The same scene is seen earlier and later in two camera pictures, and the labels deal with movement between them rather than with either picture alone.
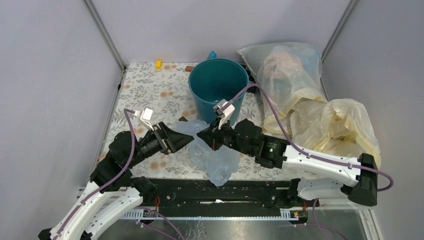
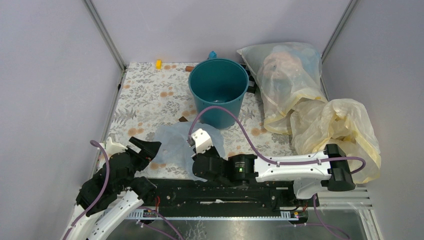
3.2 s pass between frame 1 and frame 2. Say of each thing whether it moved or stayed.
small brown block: stayed
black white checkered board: stayed
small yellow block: stayed
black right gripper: moved
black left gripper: moved
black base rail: stayed
